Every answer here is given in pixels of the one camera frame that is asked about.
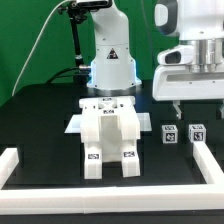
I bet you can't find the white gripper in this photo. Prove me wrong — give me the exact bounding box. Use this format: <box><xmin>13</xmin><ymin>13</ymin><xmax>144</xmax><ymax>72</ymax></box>
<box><xmin>152</xmin><ymin>44</ymin><xmax>224</xmax><ymax>120</ymax></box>

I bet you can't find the small tagged white cube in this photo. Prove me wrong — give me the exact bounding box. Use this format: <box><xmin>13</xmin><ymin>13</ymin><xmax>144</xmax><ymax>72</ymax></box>
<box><xmin>161</xmin><ymin>125</ymin><xmax>178</xmax><ymax>144</ymax></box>

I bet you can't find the white chair back frame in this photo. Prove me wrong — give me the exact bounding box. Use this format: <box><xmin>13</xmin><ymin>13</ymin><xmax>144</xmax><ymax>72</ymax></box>
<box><xmin>79</xmin><ymin>96</ymin><xmax>140</xmax><ymax>143</ymax></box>

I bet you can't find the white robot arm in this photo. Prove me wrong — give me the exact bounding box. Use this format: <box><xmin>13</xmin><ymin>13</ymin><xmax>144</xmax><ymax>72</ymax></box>
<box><xmin>88</xmin><ymin>0</ymin><xmax>224</xmax><ymax>112</ymax></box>

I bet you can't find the white L-shaped obstacle fence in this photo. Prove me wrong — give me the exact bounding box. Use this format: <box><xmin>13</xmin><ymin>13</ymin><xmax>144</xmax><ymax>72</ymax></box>
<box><xmin>0</xmin><ymin>142</ymin><xmax>224</xmax><ymax>215</ymax></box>

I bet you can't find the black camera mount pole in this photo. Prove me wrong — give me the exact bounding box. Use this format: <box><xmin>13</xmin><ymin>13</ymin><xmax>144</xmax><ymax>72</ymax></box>
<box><xmin>58</xmin><ymin>0</ymin><xmax>112</xmax><ymax>67</ymax></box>

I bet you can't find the black cable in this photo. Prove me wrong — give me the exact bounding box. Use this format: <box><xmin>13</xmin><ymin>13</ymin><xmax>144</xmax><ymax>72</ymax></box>
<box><xmin>44</xmin><ymin>67</ymin><xmax>93</xmax><ymax>85</ymax></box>

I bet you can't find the white cable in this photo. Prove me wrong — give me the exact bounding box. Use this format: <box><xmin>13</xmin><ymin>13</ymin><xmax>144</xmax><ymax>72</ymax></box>
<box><xmin>11</xmin><ymin>0</ymin><xmax>73</xmax><ymax>98</ymax></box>

